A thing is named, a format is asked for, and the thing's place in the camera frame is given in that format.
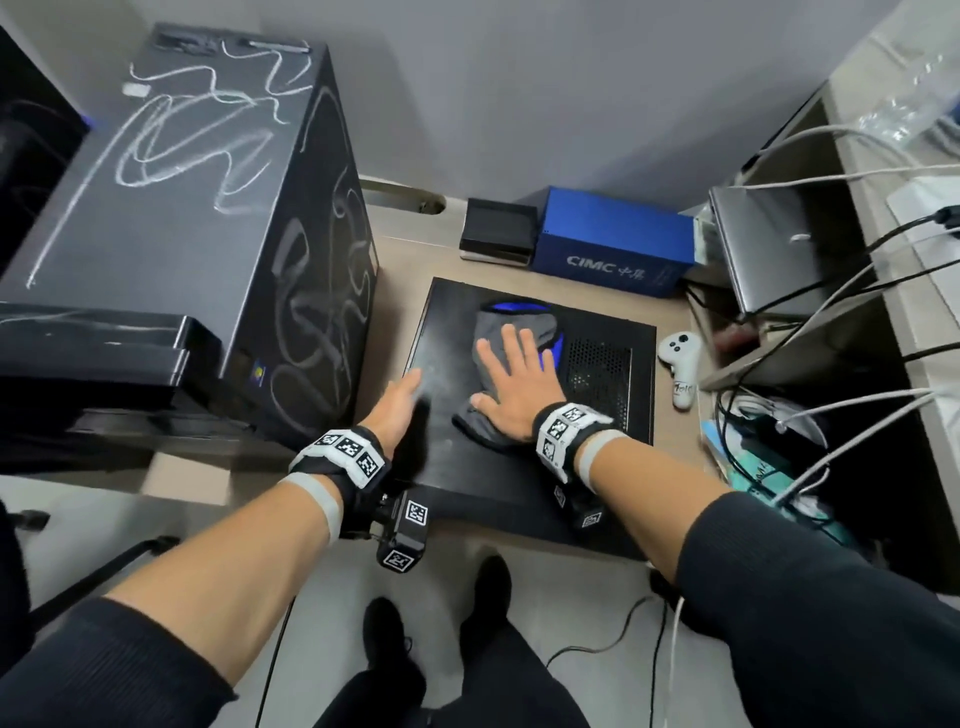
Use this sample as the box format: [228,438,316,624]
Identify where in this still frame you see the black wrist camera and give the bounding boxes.
[552,483,605,530]
[374,491,430,574]

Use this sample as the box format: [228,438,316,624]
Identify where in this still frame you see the person's right hand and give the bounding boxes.
[470,323,568,444]

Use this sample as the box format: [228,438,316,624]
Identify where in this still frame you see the teal packet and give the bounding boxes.
[701,419,856,541]

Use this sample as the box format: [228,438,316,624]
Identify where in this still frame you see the person's legs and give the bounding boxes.
[314,622,590,728]

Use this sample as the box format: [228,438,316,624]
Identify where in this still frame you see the person's shoe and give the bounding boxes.
[468,554,513,631]
[363,597,412,676]

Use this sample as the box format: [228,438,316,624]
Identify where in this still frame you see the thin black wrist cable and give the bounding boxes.
[254,596,298,728]

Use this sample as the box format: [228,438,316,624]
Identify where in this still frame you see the person's left hand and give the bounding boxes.
[358,367,425,460]

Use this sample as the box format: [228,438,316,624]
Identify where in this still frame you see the white wrist strap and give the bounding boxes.
[573,428,630,493]
[278,472,344,545]

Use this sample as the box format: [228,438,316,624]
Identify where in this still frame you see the white charging cable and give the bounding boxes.
[738,123,960,189]
[772,386,946,508]

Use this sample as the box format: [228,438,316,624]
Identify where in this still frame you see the silver laptop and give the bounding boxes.
[708,176,875,318]

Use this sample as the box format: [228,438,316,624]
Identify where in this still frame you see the person's left forearm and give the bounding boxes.
[0,472,346,728]

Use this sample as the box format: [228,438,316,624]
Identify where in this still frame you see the person's left shoe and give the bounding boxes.
[363,597,412,676]

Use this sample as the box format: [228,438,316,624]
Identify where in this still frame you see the white left wrist strap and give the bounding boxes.
[278,472,344,545]

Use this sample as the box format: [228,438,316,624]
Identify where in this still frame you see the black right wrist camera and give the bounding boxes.
[552,483,605,530]

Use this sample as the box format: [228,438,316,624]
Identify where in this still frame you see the white handheld controller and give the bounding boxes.
[657,331,705,412]

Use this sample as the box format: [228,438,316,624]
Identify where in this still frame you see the slim black vented computer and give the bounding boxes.
[389,277,658,562]

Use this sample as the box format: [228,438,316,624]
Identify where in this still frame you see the white power strip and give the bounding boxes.
[887,176,960,286]

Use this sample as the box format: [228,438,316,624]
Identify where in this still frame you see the black power cable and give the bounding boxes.
[716,209,960,421]

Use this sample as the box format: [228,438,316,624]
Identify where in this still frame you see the small black box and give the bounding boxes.
[458,197,540,268]

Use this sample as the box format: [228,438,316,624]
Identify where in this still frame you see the blue rectangular box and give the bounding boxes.
[530,185,697,299]

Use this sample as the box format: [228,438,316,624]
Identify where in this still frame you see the black Lenovo tower case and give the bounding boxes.
[0,22,379,451]

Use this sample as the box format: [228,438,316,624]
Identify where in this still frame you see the grey cleaning cloth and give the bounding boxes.
[452,298,565,451]

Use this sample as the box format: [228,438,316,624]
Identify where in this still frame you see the black office chair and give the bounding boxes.
[0,502,181,676]

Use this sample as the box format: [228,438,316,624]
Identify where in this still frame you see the dark floor cable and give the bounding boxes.
[545,594,661,669]

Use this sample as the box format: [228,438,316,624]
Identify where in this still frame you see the person's right forearm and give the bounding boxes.
[577,431,960,728]

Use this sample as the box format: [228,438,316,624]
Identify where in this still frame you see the left wrist marker band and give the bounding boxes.
[288,425,391,493]

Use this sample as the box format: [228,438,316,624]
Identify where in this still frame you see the person's right shoe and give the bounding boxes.
[468,554,513,631]

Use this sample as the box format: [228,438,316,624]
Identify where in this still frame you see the white right wrist strap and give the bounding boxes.
[573,428,630,493]

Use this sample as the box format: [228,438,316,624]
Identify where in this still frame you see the white floor cable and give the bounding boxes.
[663,596,688,728]

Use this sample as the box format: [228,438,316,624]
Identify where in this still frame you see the black floor cable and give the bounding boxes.
[648,599,669,728]

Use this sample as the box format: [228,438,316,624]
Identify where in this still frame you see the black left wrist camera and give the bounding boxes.
[374,491,430,574]

